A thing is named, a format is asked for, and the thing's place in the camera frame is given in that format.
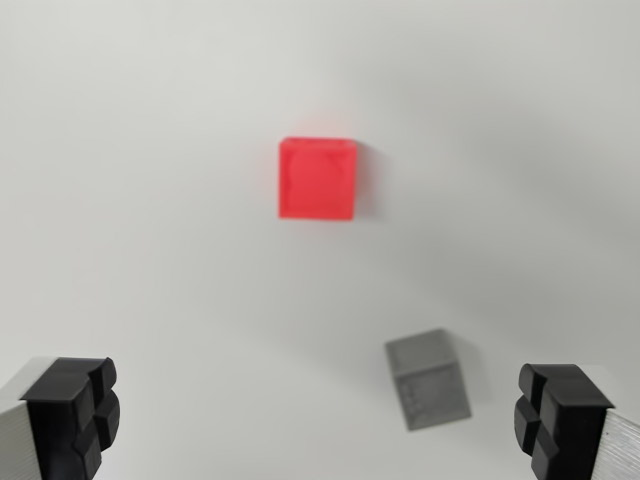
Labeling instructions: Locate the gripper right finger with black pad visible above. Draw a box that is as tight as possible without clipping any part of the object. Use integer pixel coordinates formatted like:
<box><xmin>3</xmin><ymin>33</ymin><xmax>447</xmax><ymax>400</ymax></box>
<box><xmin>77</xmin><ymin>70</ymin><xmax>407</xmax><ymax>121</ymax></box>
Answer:
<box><xmin>513</xmin><ymin>363</ymin><xmax>640</xmax><ymax>480</ymax></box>

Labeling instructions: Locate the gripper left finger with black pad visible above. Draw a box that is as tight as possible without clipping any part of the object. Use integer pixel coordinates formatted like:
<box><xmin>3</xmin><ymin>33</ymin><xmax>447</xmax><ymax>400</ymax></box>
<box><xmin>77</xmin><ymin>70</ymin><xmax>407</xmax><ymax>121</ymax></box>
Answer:
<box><xmin>0</xmin><ymin>356</ymin><xmax>121</xmax><ymax>480</ymax></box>

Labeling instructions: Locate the red cube with studs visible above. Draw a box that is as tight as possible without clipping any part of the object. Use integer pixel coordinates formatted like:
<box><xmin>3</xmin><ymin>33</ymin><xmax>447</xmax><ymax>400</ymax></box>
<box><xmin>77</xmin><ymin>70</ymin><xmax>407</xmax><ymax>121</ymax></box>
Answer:
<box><xmin>277</xmin><ymin>136</ymin><xmax>362</xmax><ymax>221</ymax></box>

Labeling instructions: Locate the grey cube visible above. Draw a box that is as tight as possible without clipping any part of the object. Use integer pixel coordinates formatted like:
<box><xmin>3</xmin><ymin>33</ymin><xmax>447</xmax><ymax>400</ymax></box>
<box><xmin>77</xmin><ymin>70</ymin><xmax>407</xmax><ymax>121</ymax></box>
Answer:
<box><xmin>384</xmin><ymin>327</ymin><xmax>473</xmax><ymax>433</ymax></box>

